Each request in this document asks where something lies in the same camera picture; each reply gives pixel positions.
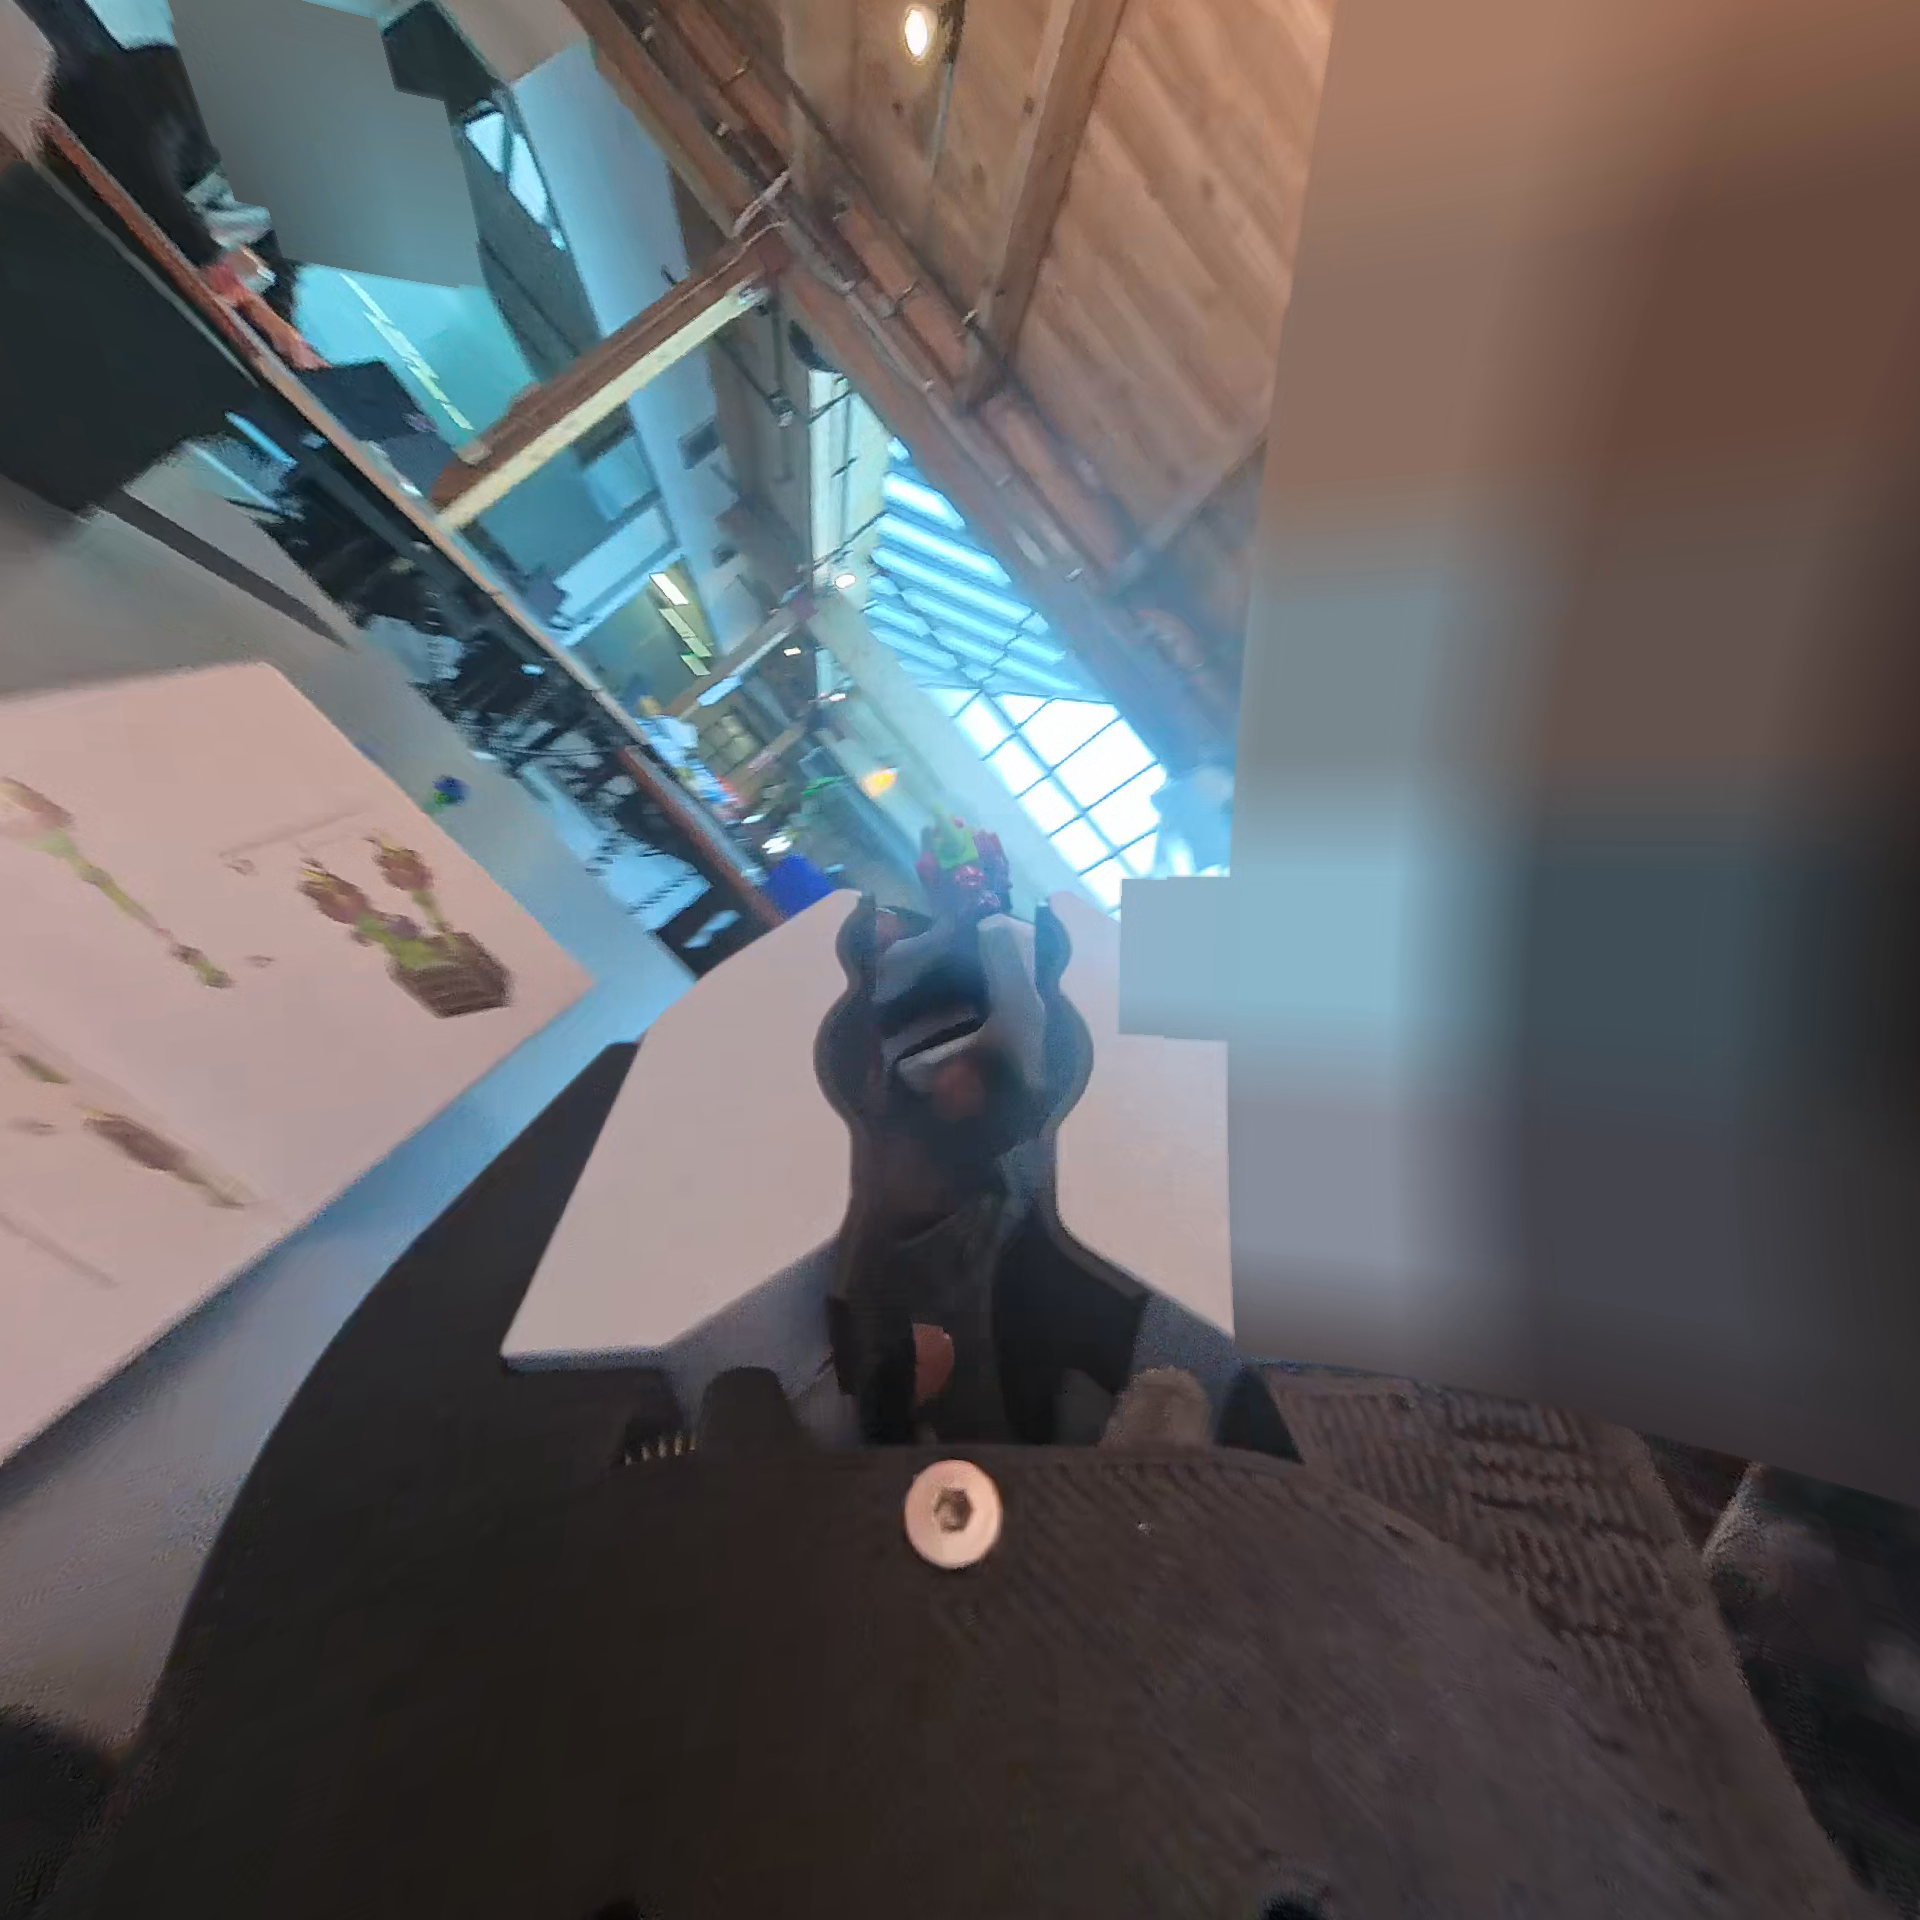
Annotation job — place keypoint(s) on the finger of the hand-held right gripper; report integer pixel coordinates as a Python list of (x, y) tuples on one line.
[(932, 974), (1017, 1004)]

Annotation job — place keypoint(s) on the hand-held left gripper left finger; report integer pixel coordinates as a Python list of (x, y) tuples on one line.
[(674, 1171)]

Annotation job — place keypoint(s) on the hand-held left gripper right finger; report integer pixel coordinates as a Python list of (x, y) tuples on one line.
[(1156, 1154)]

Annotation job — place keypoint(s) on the small purple toy brick flower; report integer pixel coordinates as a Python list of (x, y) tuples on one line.
[(960, 863)]

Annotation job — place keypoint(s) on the skylight window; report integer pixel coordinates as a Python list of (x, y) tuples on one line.
[(1049, 734)]

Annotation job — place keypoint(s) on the small blue toy piece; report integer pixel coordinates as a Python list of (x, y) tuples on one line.
[(444, 788)]

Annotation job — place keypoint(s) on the white instruction booklet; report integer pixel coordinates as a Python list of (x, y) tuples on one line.
[(224, 1020)]

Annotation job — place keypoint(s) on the ceiling spot light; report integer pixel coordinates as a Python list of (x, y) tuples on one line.
[(918, 30)]

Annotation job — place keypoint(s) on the black toy box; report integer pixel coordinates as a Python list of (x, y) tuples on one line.
[(90, 330)]

